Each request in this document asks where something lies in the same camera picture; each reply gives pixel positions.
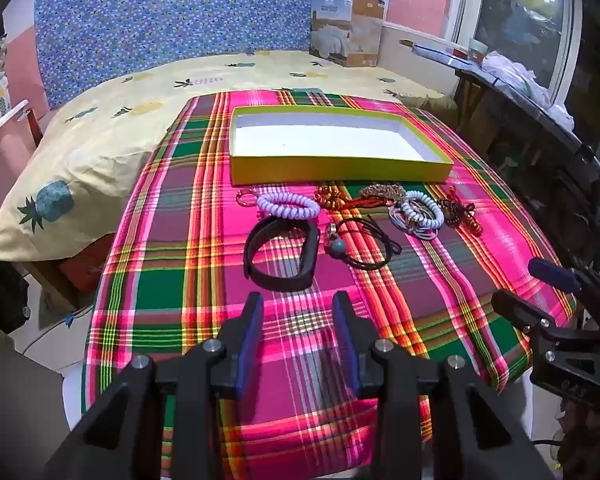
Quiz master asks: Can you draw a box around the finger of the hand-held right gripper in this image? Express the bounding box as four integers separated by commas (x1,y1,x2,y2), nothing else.
490,289,561,342
527,257,600,306

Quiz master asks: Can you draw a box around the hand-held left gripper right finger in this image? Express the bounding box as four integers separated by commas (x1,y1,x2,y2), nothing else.
331,290,556,480

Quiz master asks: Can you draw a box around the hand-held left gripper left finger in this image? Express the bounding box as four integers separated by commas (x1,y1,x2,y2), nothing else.
45,291,266,480

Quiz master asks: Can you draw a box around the black wrist band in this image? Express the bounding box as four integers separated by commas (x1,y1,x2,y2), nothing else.
243,217,321,292

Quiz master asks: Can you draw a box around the black cord bracelet blue bead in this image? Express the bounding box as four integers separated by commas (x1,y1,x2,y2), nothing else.
322,215,402,267

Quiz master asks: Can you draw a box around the beaded charm with red cord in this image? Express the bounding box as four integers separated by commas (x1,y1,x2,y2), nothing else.
437,186,483,235

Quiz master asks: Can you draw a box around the grey flower hair tie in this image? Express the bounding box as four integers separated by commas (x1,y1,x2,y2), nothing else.
389,202,438,241

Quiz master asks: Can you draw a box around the purple spiral hair tie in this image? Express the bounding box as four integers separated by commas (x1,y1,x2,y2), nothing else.
256,192,321,221

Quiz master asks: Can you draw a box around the pale blue spiral hair tie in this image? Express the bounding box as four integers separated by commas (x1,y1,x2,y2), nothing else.
400,190,446,228

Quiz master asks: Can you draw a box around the yellow-green shallow box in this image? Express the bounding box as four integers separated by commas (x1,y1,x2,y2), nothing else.
228,105,455,187

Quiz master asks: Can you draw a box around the person's right forearm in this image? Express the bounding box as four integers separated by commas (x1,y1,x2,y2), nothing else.
555,397,600,480

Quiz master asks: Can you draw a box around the pink plaid cloth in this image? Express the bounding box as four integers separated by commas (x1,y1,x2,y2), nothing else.
80,87,578,480

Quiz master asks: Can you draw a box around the beaded hair clip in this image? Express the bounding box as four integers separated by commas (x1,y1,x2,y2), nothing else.
359,184,408,206

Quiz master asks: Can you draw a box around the table with blue cloth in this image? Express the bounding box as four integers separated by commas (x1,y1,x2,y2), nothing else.
412,40,600,176

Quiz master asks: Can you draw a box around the white crumpled cloth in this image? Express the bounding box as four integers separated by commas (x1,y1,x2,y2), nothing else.
482,50,576,126

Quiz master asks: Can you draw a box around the yellow pineapple bedsheet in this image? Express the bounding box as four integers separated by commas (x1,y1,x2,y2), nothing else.
0,50,458,261

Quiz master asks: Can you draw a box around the window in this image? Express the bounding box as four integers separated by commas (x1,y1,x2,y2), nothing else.
455,0,586,91

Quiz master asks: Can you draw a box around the cardboard bedding package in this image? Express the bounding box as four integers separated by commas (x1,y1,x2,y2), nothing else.
307,0,391,68

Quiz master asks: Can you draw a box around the white plastic object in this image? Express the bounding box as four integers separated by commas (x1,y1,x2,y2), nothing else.
0,100,31,142

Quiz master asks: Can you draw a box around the blue floral headboard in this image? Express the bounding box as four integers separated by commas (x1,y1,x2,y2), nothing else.
32,0,348,110

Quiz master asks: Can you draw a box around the red knotted cord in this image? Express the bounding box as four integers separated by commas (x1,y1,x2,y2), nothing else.
314,185,381,212

